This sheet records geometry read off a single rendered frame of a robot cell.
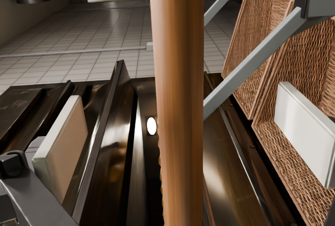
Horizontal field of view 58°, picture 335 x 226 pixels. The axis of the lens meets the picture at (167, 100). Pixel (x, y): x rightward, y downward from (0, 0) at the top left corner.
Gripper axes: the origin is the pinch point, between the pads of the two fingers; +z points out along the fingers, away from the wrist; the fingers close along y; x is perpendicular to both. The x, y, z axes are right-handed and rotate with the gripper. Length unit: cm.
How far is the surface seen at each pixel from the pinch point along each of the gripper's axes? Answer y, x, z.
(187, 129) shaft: 0.2, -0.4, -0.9
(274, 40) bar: 19.7, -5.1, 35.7
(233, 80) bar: 12.4, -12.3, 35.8
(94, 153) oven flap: -22, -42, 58
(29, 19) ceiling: -141, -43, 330
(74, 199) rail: -24, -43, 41
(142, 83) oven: -12, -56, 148
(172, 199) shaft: -0.9, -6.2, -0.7
